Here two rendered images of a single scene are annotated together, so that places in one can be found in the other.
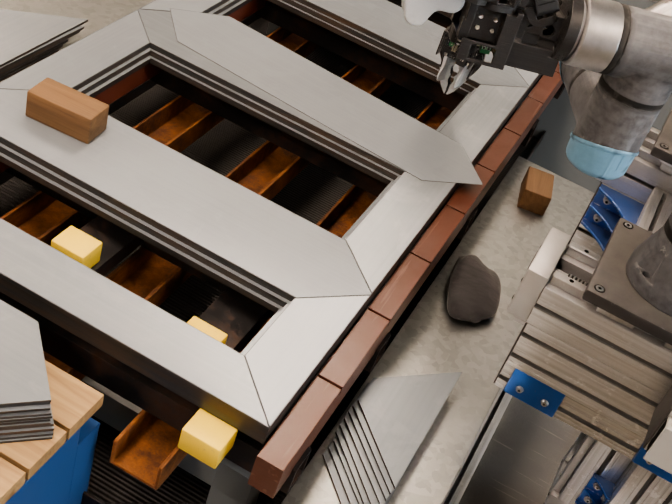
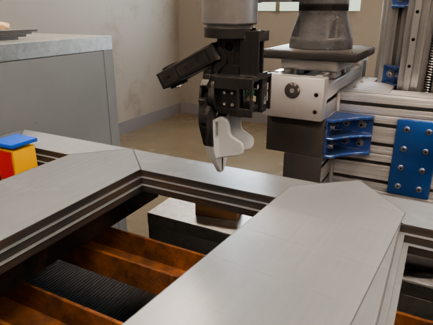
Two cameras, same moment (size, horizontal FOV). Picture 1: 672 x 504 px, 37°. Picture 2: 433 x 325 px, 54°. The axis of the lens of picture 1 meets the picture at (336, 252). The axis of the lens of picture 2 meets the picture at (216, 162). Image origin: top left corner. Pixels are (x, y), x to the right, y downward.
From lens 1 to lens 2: 1.91 m
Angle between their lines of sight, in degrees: 67
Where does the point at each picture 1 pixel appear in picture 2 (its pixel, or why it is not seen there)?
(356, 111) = (286, 257)
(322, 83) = (221, 293)
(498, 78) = (122, 160)
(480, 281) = not seen: hidden behind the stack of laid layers
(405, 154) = (359, 220)
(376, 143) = (360, 242)
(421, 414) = not seen: outside the picture
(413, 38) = (31, 202)
